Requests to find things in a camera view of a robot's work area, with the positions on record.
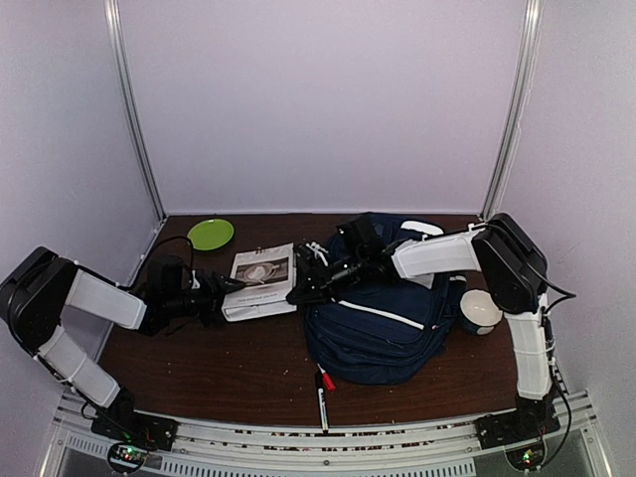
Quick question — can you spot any white coffee cover book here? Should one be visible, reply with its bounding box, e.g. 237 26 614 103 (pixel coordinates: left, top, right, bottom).
222 243 297 323

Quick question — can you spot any green plate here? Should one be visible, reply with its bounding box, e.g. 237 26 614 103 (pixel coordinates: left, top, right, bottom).
187 219 235 251

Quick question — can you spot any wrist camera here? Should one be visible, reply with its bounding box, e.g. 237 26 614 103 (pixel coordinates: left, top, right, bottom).
296 241 330 268
190 270 202 290

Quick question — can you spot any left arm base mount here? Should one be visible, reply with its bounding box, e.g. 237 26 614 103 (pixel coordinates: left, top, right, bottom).
90 413 179 474

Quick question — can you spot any left aluminium frame post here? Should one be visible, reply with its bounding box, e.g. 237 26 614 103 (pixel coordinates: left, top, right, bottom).
103 0 167 221

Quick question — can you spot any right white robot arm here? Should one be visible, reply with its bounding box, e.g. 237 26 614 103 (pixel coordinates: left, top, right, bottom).
286 213 554 439

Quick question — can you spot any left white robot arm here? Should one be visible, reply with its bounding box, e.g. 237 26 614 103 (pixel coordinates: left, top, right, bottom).
1 246 245 441

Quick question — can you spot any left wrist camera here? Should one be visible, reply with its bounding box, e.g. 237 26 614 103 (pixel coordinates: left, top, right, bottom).
190 270 202 290

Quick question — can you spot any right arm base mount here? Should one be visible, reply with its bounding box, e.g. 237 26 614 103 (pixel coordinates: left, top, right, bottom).
474 409 560 473

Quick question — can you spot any navy blue backpack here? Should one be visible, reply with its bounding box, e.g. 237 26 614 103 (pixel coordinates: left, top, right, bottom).
304 212 468 387

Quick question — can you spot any red capped marker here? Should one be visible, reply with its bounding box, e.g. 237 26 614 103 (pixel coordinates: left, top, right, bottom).
318 365 336 392

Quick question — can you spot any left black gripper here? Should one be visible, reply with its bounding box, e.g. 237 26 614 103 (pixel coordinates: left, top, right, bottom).
165 270 246 328

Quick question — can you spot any black capped marker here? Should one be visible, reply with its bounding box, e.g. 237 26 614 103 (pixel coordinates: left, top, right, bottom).
315 372 329 434

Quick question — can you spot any white teal bowl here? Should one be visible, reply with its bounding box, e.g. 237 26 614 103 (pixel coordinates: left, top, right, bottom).
459 289 503 336

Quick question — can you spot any aluminium frame post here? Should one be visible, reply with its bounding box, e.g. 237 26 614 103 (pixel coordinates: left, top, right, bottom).
103 0 167 221
479 0 544 220

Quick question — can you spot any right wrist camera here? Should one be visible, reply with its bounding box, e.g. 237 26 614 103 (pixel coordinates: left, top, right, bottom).
296 241 330 268

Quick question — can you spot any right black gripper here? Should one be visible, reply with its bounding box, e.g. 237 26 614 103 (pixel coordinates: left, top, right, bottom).
285 250 367 305

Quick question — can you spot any aluminium front rail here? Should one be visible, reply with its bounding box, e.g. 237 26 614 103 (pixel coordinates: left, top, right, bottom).
36 393 617 476

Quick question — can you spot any right aluminium frame post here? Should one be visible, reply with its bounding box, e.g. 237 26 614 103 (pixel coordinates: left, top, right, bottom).
479 0 544 220

